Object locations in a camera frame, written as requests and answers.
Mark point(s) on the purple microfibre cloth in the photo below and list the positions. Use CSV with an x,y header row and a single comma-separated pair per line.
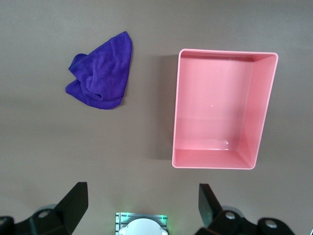
x,y
105,73

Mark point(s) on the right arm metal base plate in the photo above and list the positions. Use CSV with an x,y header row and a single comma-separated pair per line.
x,y
119,218

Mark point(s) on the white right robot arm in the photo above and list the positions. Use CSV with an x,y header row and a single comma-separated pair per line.
x,y
144,227

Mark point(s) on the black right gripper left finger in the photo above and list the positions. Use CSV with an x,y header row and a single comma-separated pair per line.
x,y
63,215

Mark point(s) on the brown table cover sheet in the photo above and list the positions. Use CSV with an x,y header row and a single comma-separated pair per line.
x,y
49,147

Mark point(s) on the pink plastic box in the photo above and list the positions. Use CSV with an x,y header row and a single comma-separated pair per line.
x,y
212,98

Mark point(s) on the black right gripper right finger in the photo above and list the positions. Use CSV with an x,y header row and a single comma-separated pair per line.
x,y
220,222

